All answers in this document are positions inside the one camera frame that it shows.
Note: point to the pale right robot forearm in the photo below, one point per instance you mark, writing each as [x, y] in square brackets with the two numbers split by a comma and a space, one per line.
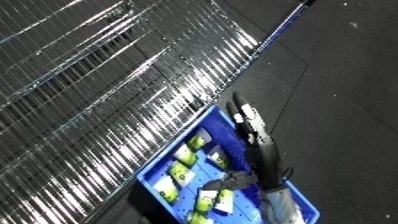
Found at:
[281, 206]

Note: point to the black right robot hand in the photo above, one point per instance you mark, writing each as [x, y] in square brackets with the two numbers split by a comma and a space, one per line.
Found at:
[263, 150]

